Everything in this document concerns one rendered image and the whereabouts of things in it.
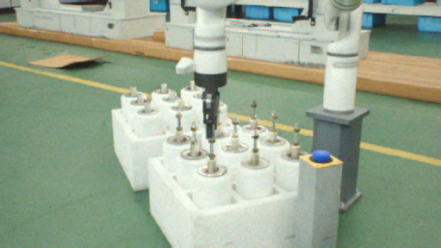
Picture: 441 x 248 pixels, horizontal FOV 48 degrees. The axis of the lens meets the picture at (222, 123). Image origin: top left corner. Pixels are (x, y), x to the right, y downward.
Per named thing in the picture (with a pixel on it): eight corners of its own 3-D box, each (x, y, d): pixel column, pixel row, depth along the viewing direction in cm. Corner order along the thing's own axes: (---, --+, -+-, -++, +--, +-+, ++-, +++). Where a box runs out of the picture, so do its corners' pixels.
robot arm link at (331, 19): (328, -31, 122) (369, -31, 121) (323, 3, 149) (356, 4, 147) (326, 6, 122) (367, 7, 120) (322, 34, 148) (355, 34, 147)
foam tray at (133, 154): (205, 139, 214) (205, 99, 209) (241, 174, 180) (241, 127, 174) (114, 151, 201) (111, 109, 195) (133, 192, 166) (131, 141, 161)
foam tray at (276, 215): (262, 189, 168) (263, 139, 162) (331, 248, 134) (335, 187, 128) (150, 213, 153) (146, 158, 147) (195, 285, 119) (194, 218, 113)
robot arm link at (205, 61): (180, 66, 118) (179, 40, 116) (227, 66, 117) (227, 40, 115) (175, 74, 109) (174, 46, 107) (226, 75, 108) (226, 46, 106)
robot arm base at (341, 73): (331, 104, 158) (334, 50, 153) (358, 108, 153) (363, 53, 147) (317, 110, 151) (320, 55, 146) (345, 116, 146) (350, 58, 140)
